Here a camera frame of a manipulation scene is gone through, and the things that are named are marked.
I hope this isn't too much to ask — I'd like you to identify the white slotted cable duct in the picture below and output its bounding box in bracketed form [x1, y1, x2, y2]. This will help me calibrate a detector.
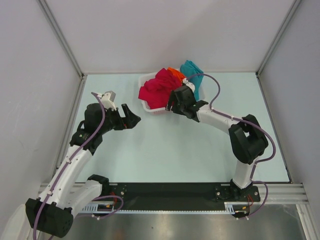
[79, 202, 249, 215]

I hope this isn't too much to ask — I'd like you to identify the magenta red t shirt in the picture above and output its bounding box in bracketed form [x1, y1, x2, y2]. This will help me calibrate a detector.
[138, 68, 182, 109]

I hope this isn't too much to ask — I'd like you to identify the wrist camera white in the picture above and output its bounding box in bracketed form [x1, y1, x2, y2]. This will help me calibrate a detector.
[182, 78, 196, 93]
[97, 90, 118, 111]

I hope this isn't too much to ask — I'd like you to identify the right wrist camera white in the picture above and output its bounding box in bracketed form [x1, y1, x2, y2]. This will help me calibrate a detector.
[182, 78, 196, 93]

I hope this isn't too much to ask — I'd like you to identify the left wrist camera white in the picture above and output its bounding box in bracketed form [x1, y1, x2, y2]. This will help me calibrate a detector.
[97, 90, 118, 111]

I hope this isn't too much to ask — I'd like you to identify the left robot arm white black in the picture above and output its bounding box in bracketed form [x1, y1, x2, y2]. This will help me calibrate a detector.
[25, 103, 141, 239]

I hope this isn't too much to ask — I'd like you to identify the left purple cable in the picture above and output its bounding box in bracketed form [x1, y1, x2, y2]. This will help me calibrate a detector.
[32, 91, 125, 240]

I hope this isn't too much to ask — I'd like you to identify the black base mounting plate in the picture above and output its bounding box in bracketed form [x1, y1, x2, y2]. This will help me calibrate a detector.
[107, 182, 261, 211]

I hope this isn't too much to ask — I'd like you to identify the orange t shirt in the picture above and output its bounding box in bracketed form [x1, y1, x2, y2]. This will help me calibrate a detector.
[167, 67, 186, 83]

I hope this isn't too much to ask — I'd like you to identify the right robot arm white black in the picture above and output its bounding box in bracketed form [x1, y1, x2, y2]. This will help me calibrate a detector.
[166, 85, 269, 201]

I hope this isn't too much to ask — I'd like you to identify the purple cable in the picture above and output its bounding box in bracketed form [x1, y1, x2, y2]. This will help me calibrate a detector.
[186, 73, 277, 221]
[32, 91, 125, 240]

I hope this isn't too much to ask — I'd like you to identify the teal t shirt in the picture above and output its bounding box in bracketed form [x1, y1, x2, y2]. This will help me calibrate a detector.
[179, 60, 204, 101]

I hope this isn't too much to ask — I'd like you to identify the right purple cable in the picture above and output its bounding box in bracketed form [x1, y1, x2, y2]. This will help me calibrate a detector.
[186, 73, 277, 221]

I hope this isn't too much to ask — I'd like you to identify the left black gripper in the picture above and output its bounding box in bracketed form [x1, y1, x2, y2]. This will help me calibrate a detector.
[97, 103, 140, 135]

